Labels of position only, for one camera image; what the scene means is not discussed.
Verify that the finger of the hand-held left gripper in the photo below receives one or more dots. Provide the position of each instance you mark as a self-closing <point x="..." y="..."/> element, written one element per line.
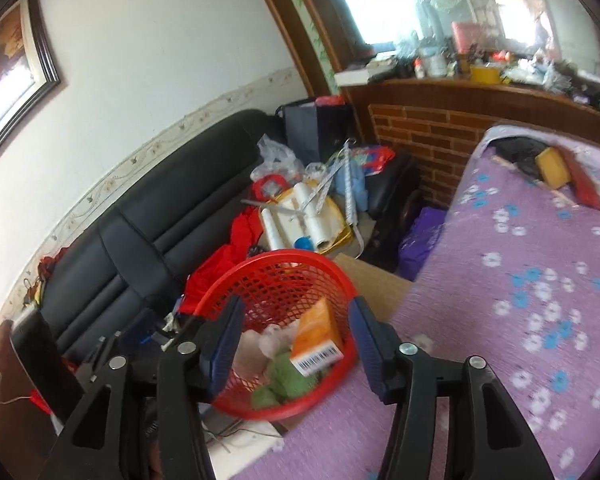
<point x="150" y="335"/>

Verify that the pile of assorted household items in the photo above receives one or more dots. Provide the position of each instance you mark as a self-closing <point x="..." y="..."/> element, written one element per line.
<point x="480" y="60"/>

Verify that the purple bag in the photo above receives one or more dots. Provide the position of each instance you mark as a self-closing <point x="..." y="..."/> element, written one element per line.
<point x="425" y="240"/>

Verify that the wooden stick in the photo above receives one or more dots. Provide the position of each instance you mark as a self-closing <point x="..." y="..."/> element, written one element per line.
<point x="560" y="195"/>

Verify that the yellow tub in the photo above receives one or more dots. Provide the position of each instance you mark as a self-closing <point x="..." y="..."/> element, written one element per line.
<point x="485" y="74"/>

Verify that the clear plastic bag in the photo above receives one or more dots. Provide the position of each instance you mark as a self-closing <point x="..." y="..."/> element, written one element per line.
<point x="275" y="157"/>

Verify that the yellow bag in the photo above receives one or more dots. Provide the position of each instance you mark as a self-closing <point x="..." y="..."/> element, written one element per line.
<point x="341" y="230"/>

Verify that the black leather sofa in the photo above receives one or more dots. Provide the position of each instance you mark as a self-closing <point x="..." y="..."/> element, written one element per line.
<point x="155" y="200"/>

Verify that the brown wooden board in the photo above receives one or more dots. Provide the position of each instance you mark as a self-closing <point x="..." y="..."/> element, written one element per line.
<point x="10" y="420"/>

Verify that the green towel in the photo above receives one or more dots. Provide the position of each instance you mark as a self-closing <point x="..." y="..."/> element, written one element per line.
<point x="285" y="380"/>

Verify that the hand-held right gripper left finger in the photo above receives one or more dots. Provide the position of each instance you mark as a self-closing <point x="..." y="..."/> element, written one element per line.
<point x="225" y="350"/>

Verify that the framed wall picture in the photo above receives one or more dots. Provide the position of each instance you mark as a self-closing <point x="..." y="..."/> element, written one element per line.
<point x="40" y="45"/>

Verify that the red mesh basket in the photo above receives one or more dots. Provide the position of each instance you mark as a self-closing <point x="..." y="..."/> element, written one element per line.
<point x="280" y="280"/>

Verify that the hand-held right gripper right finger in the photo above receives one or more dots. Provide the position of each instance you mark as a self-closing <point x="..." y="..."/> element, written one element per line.
<point x="372" y="355"/>

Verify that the wooden brick counter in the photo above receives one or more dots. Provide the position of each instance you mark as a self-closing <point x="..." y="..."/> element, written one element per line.
<point x="420" y="130"/>

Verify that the black leather armchair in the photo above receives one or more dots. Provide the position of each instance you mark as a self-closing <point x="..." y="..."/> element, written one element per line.
<point x="395" y="195"/>

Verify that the cardboard box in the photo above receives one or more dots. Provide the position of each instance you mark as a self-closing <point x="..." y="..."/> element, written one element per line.
<point x="375" y="285"/>

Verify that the white plastic bag roll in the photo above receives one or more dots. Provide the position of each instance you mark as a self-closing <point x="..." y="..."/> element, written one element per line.
<point x="322" y="230"/>
<point x="302" y="195"/>
<point x="272" y="230"/>

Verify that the yellow tape roll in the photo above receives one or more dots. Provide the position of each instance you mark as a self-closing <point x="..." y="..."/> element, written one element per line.
<point x="552" y="170"/>

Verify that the red cloth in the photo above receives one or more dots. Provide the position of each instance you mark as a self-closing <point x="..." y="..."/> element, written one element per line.
<point x="215" y="270"/>

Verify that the black plastic bag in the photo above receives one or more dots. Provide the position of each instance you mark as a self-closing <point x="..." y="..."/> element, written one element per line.
<point x="520" y="152"/>

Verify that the black flat panel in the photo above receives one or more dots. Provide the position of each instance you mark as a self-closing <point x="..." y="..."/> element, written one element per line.
<point x="40" y="355"/>

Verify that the black shopping bag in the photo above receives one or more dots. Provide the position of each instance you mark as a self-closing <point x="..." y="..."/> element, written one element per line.
<point x="315" y="130"/>

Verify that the colourful printed bag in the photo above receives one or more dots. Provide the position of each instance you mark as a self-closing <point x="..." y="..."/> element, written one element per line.
<point x="375" y="160"/>

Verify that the orange and white box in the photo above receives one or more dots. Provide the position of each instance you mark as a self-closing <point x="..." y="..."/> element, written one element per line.
<point x="317" y="330"/>

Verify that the flat red packet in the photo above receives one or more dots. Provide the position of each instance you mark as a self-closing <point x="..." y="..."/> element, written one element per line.
<point x="585" y="185"/>

